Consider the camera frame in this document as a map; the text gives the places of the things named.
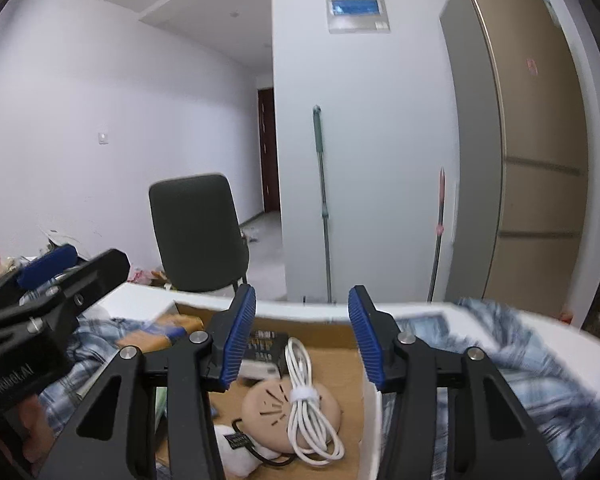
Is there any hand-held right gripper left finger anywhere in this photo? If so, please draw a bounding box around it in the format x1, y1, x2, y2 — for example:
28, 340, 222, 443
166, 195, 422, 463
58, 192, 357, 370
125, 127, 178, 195
37, 283, 257, 480

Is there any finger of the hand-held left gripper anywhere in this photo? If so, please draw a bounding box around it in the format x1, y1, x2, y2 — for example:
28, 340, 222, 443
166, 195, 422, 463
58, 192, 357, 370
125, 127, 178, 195
27, 248, 131, 333
0, 244, 79, 313

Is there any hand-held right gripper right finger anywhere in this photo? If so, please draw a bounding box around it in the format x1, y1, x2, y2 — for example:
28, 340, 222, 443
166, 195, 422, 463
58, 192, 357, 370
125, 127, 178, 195
347, 285, 563, 480

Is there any black tissue packet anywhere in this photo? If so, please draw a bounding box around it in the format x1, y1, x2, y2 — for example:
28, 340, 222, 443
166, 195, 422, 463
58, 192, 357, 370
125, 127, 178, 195
242, 329, 292, 382

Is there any shallow cardboard box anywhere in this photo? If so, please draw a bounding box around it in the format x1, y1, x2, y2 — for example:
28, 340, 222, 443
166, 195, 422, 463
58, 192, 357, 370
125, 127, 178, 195
155, 299, 463, 480

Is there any gold and blue tissue packet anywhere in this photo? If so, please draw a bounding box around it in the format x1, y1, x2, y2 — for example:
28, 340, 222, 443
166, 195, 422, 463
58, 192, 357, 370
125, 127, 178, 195
117, 313, 203, 352

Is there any beige round slotted pad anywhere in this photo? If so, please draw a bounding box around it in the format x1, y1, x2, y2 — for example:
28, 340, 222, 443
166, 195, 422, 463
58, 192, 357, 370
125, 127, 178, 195
241, 379, 343, 456

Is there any white cable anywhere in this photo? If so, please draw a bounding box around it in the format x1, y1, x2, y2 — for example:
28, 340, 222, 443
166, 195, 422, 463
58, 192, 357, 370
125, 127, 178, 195
284, 337, 346, 467

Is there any person's left hand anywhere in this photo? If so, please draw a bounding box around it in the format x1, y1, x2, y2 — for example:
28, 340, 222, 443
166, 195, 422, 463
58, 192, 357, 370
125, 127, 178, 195
7, 394, 63, 468

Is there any grey crumpled bag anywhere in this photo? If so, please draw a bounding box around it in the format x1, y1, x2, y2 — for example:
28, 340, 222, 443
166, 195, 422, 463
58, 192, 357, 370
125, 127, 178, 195
39, 227, 78, 248

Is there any dark office chair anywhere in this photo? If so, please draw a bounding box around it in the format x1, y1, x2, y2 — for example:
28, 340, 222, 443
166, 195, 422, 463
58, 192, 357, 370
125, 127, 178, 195
148, 174, 250, 294

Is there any light green packet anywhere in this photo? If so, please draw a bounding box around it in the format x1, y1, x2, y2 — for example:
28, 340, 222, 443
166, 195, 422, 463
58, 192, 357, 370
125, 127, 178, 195
152, 385, 168, 453

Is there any blue plaid shirt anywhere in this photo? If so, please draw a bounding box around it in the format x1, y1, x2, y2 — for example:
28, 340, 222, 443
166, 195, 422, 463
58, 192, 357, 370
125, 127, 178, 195
40, 297, 600, 480

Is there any dark wooden door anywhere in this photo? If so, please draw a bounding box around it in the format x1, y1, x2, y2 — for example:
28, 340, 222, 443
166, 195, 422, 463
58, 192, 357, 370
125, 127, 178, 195
256, 87, 281, 213

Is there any gold refrigerator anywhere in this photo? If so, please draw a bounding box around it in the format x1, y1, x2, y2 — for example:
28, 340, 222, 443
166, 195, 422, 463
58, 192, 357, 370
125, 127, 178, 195
439, 0, 592, 318

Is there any pink broom handle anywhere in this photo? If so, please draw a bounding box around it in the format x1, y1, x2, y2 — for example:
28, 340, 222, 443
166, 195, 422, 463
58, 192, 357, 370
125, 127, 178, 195
426, 166, 447, 303

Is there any black hair tie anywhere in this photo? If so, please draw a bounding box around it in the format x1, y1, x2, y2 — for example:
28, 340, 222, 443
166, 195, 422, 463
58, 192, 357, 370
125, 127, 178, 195
230, 417, 297, 466

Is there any wall electrical panel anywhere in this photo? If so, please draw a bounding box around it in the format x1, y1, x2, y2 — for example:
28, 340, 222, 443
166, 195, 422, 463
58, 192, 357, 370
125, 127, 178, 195
322, 0, 392, 35

